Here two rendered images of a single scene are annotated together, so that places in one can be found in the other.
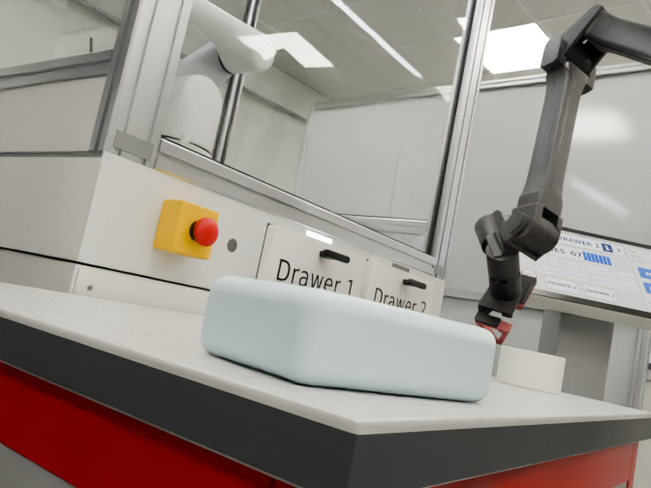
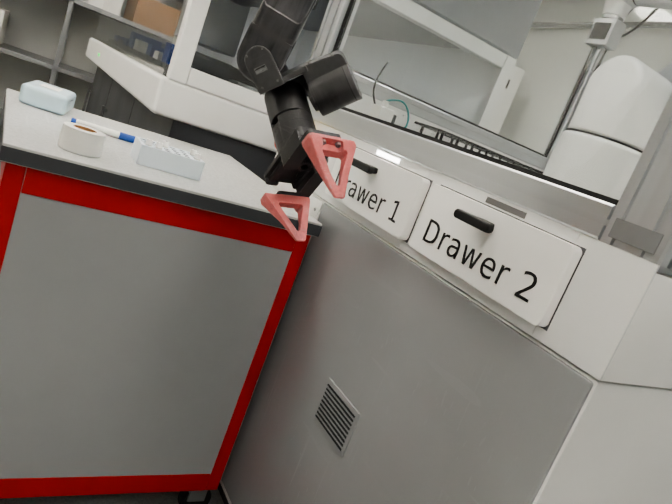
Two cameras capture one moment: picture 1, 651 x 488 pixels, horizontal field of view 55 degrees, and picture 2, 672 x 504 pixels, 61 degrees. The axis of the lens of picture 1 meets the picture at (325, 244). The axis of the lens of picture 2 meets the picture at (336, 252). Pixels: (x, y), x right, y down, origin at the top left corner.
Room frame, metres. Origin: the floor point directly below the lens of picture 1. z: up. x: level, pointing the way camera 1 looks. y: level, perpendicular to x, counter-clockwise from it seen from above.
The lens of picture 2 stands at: (1.48, -1.03, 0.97)
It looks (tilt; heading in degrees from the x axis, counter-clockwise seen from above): 12 degrees down; 109
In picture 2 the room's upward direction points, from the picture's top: 21 degrees clockwise
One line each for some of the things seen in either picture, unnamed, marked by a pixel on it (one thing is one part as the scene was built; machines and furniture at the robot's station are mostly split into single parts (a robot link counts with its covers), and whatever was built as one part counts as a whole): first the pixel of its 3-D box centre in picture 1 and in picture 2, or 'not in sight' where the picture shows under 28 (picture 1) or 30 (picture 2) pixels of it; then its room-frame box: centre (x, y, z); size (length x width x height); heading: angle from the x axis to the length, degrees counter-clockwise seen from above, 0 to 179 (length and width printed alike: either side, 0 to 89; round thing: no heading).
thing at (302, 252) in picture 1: (316, 271); (371, 187); (1.15, 0.01, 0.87); 0.29 x 0.02 x 0.11; 142
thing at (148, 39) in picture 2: not in sight; (260, 49); (0.00, 1.32, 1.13); 1.78 x 1.14 x 0.45; 142
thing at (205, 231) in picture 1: (203, 231); not in sight; (0.86, 0.17, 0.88); 0.04 x 0.03 x 0.04; 142
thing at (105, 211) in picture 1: (167, 251); (547, 245); (1.47, 0.37, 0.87); 1.02 x 0.95 x 0.14; 142
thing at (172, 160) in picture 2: not in sight; (167, 158); (0.76, -0.09, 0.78); 0.12 x 0.08 x 0.04; 50
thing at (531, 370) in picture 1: (530, 369); (82, 139); (0.71, -0.26, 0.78); 0.07 x 0.07 x 0.04
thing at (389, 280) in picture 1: (399, 295); (482, 247); (1.40, -0.19, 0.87); 0.29 x 0.02 x 0.11; 142
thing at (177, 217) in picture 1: (188, 229); not in sight; (0.88, 0.19, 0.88); 0.07 x 0.05 x 0.07; 142
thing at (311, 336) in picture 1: (354, 339); (49, 96); (0.36, -0.03, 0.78); 0.15 x 0.10 x 0.04; 131
